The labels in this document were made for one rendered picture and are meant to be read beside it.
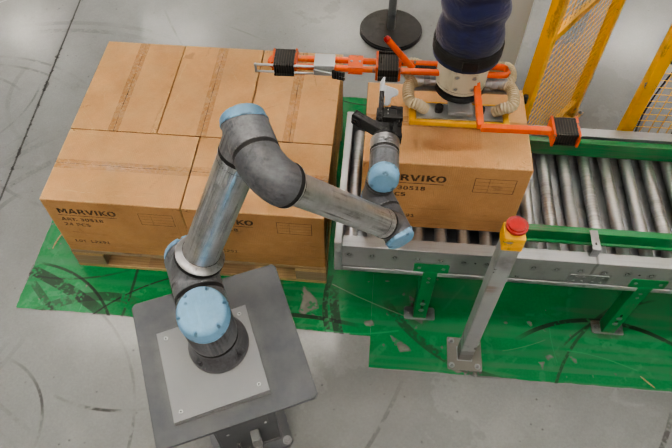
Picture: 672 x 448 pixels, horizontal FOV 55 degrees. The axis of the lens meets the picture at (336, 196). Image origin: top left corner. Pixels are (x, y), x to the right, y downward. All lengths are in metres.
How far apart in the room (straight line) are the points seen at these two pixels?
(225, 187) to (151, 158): 1.30
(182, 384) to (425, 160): 1.10
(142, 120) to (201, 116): 0.27
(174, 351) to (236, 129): 0.88
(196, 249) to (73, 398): 1.36
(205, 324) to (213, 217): 0.32
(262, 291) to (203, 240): 0.47
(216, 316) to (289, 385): 0.37
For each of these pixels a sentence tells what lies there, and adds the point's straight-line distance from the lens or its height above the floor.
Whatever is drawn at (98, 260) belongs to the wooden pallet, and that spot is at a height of 0.06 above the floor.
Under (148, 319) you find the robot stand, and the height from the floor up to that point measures 0.75.
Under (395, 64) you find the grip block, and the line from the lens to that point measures 2.19.
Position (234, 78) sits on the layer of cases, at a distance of 3.18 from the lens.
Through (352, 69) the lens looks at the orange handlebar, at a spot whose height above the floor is 1.22.
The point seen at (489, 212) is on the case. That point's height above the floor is 0.68.
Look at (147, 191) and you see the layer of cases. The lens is 2.80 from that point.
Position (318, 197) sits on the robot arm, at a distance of 1.57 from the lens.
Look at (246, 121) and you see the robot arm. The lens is 1.52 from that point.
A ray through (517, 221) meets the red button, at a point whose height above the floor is 1.04.
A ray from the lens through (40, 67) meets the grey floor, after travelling 4.40.
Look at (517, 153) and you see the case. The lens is 2.38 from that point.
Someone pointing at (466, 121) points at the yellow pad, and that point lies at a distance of 2.22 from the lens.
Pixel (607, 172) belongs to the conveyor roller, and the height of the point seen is 0.55.
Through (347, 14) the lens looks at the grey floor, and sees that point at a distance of 4.40.
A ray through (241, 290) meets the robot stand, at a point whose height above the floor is 0.75.
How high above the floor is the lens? 2.70
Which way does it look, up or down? 54 degrees down
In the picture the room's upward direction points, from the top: straight up
